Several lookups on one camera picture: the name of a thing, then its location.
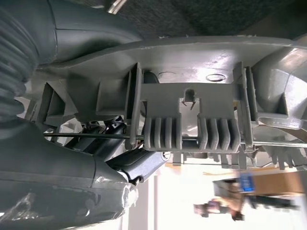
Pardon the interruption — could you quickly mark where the brown cardboard box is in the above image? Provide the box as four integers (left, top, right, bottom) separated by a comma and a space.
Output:
252, 171, 305, 196

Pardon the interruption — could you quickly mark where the black remote controller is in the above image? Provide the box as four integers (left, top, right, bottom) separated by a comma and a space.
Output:
247, 194, 299, 210

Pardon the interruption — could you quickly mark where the blue drink can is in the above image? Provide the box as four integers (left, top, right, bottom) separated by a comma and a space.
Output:
238, 172, 256, 193

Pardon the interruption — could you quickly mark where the seated person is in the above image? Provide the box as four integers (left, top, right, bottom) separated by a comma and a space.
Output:
194, 196, 245, 222

